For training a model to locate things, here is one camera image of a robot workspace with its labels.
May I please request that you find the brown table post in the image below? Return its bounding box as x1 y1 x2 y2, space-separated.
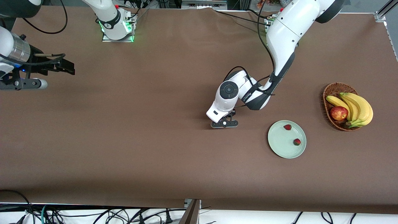
180 199 202 224

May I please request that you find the pale green plate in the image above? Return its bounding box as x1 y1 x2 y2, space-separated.
268 120 307 159

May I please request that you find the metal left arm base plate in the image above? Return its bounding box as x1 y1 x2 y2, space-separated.
264 16 276 32

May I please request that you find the aluminium frame profile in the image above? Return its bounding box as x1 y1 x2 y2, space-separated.
374 0 398 62

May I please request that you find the yellow banana bunch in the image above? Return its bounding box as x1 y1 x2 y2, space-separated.
326 92 373 128

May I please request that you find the red apple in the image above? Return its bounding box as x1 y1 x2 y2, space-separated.
330 106 349 121

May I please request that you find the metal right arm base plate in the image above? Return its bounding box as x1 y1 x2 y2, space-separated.
102 12 137 43

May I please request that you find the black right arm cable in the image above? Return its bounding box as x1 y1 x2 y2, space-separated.
22 0 68 35

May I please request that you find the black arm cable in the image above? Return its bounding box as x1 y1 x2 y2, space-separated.
223 0 278 95
22 0 68 35

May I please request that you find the long black table cable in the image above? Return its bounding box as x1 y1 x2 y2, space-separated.
214 10 271 27

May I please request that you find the black looped floor cable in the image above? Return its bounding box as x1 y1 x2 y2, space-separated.
0 189 35 224

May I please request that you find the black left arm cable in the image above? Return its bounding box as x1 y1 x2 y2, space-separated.
223 0 278 95

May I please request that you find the flat black right camera cable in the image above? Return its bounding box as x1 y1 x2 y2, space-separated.
0 53 66 67

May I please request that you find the teal floor cable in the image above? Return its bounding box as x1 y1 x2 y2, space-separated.
40 204 49 224

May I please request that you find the brown wicker basket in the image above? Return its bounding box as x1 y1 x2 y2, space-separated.
323 82 363 132

